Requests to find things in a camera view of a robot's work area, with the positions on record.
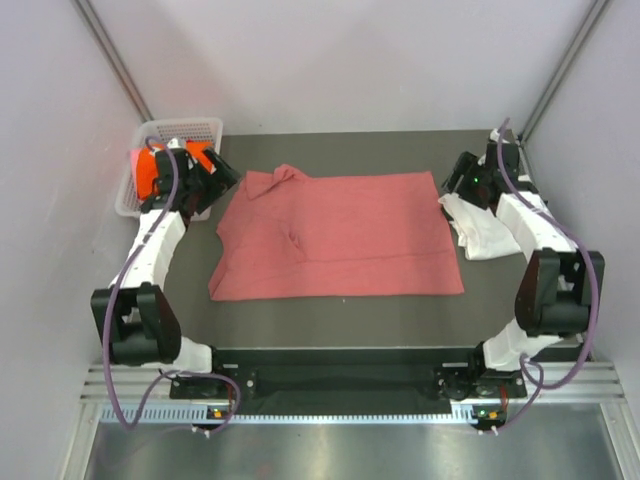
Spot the salmon pink t shirt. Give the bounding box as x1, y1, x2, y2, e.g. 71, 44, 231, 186
208, 165, 464, 301

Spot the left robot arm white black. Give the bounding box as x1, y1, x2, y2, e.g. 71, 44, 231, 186
90, 137, 240, 397

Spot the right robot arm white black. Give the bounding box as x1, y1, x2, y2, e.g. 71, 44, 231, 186
439, 139, 605, 396

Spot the white plastic laundry basket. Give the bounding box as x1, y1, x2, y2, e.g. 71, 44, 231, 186
114, 117, 223, 219

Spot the orange t shirt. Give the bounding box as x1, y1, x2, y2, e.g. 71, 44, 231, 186
133, 140, 211, 201

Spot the folded white t shirt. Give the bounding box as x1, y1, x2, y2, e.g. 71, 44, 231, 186
438, 191, 546, 261

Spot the light pink shirt in basket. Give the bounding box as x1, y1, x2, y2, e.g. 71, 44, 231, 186
129, 148, 140, 175

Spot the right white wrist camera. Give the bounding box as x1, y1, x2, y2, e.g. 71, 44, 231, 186
477, 129, 509, 169

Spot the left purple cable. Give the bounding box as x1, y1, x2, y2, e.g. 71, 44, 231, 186
99, 134, 241, 432

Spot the purple cable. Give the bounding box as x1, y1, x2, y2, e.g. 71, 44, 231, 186
99, 134, 241, 432
479, 117, 601, 434

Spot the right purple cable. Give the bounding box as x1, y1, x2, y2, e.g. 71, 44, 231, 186
479, 117, 601, 434

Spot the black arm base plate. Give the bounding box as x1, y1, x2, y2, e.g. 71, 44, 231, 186
169, 349, 526, 406

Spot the grey slotted cable duct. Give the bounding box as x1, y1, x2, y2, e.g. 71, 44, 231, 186
99, 402, 511, 426

